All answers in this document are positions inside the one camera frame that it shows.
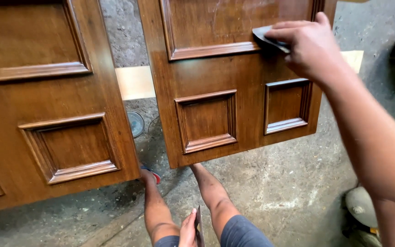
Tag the person's left hand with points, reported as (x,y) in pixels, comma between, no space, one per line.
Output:
(188,233)

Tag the dark sandpaper piece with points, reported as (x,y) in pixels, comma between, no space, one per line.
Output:
(200,228)

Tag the grey sandpaper sheet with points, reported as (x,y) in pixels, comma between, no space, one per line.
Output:
(264,37)

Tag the red and blue flip-flop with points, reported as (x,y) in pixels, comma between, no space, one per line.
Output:
(154,175)

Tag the person's left leg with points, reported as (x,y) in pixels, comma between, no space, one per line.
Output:
(158,209)

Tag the light wooden plank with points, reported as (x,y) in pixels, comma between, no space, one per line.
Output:
(134,82)

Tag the brown panelled wooden door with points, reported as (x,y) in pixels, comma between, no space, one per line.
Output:
(46,96)

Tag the blue-grey shorts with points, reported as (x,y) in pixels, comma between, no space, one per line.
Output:
(245,235)

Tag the person's leg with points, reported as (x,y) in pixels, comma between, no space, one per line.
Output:
(158,209)
(214,199)

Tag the person's right hand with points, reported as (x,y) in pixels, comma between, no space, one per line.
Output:
(314,51)

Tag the person's right leg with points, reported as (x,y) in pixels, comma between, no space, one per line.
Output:
(214,199)

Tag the grey round metal machine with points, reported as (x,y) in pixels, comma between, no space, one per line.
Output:
(360,205)

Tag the round metal lid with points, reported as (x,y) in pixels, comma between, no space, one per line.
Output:
(135,123)

